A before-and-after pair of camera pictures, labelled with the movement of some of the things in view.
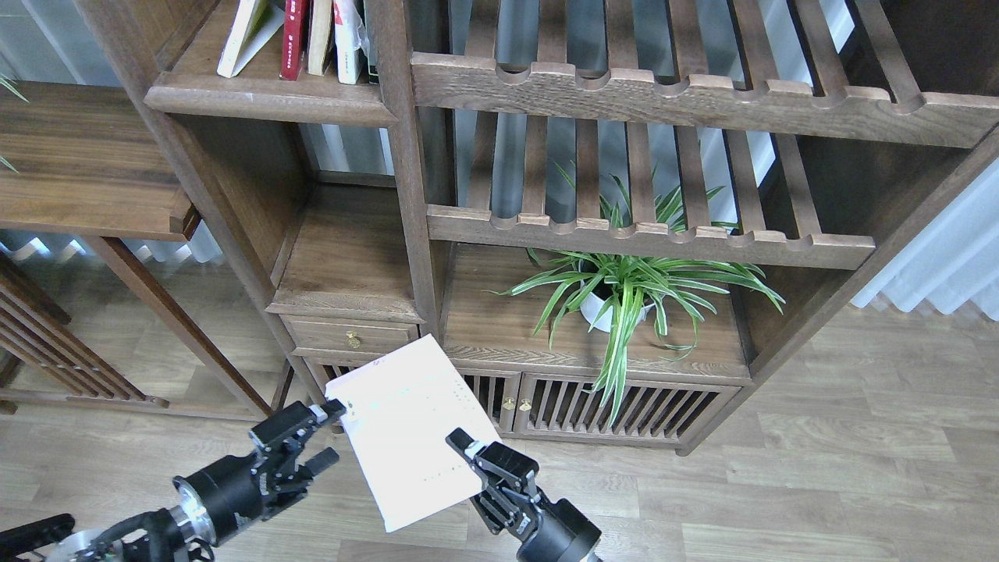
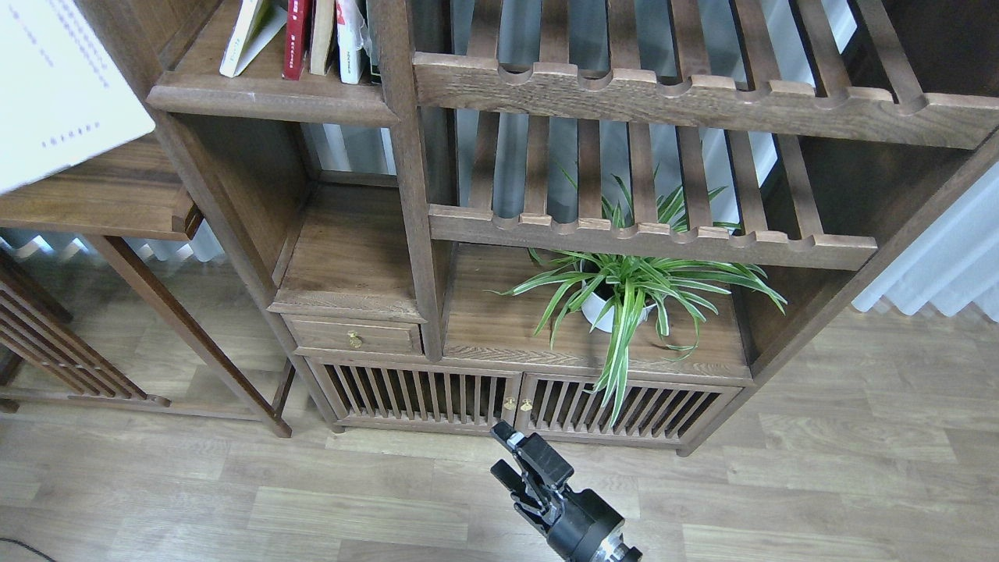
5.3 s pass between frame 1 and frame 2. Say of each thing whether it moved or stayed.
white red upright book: stayed
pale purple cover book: moved
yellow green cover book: stayed
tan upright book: stayed
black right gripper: moved
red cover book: stayed
